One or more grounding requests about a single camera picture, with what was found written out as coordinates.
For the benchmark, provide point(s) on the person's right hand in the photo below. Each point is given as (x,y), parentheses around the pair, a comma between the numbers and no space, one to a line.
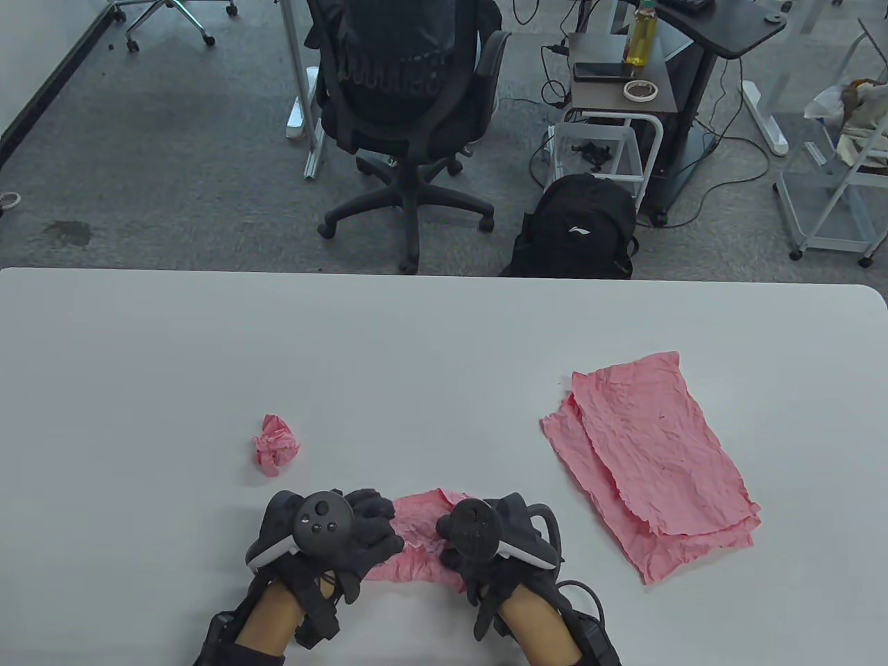
(479,579)

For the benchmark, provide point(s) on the person's left hand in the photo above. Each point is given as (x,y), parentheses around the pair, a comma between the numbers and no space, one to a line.
(374,517)

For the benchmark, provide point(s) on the person's right forearm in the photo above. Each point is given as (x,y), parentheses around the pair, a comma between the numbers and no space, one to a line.
(538,624)

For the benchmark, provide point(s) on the person's left forearm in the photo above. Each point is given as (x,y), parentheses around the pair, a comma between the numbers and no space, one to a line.
(267,621)

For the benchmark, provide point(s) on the black white handheld controller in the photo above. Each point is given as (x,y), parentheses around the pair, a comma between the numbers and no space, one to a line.
(322,524)
(475,527)

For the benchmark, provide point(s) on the black backpack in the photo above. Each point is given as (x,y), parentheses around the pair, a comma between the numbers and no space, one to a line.
(576,229)

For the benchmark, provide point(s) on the black mesh office chair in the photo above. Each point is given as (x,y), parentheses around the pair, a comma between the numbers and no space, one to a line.
(402,132)

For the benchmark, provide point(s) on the small black gadget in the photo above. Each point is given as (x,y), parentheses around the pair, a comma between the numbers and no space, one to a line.
(593,156)

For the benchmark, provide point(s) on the white desk leg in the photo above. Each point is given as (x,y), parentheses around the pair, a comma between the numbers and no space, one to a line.
(295,55)

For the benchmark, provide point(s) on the white tape roll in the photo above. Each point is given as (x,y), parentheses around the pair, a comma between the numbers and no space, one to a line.
(642,100)
(16,198)

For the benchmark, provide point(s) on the black phone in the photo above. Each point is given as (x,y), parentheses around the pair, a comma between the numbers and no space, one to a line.
(600,71)

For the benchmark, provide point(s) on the white wheeled rack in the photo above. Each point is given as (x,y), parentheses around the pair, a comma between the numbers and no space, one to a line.
(836,222)

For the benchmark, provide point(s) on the swivel chair with chrome base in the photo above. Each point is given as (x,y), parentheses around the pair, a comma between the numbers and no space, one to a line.
(184,14)

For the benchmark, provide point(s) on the white desk foot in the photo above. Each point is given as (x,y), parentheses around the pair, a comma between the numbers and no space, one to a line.
(763,118)

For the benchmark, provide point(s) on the yellow drink bottle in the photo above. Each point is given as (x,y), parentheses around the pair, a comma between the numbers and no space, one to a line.
(639,41)

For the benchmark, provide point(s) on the beige cloth bundle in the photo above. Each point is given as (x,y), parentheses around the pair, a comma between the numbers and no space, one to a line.
(864,132)

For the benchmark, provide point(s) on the white plastic bag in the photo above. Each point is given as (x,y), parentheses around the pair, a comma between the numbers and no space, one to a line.
(825,100)

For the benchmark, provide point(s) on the black keyboard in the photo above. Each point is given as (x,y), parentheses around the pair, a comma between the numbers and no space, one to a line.
(690,5)

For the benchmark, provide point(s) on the black standing desk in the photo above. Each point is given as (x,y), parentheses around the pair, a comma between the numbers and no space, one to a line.
(735,31)

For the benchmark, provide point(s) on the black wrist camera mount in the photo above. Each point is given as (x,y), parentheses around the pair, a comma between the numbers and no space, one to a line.
(319,617)
(485,617)

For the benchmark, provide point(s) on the grey side table white frame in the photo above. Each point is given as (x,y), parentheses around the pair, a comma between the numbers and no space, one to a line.
(596,48)

